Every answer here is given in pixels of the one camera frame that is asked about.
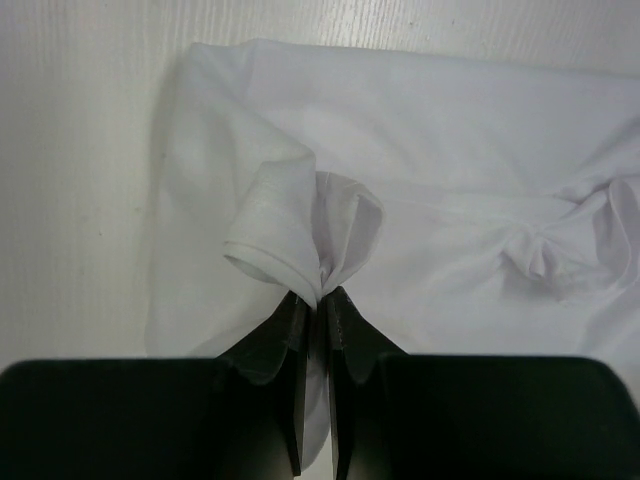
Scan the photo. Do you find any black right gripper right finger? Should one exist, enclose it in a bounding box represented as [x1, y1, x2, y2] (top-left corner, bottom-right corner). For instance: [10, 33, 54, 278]
[323, 289, 639, 479]

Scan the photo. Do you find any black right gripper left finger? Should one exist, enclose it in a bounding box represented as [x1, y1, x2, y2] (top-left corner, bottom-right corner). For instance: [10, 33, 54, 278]
[1, 294, 309, 479]

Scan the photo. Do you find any white t shirt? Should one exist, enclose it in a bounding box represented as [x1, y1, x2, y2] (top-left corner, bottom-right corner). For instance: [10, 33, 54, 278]
[146, 40, 639, 471]

